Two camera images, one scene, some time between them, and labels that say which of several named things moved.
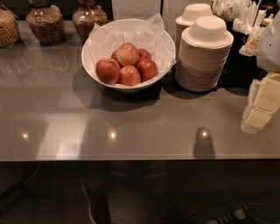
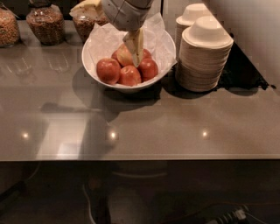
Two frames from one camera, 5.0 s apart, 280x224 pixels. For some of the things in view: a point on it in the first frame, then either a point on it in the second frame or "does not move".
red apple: x=148 y=69 does not move
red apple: x=108 y=71 does not move
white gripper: x=270 y=48 -> x=122 y=15
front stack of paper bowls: x=203 y=49 does not move
